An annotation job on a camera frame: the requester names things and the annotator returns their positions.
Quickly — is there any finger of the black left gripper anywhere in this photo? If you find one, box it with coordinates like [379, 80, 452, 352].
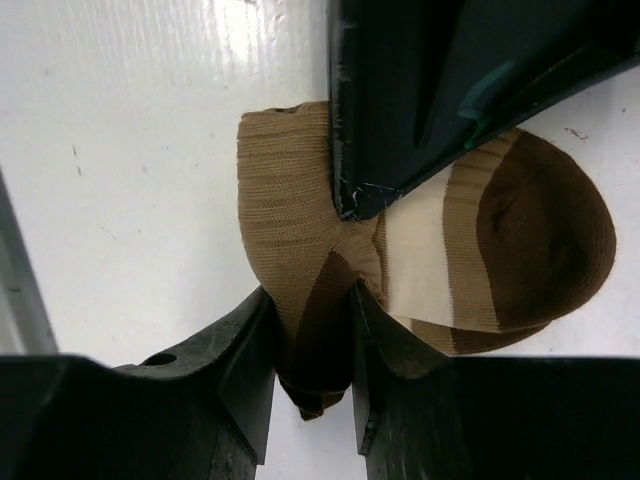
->
[327, 0, 639, 220]

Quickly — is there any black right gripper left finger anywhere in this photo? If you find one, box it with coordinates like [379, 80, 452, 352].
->
[1, 289, 275, 479]

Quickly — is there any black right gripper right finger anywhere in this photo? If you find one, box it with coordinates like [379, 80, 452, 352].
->
[349, 284, 639, 479]

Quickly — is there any brown beige striped sock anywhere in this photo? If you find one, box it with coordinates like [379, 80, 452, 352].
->
[237, 102, 617, 420]

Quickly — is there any aluminium front rail frame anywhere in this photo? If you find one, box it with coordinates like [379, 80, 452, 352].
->
[1, 177, 58, 355]

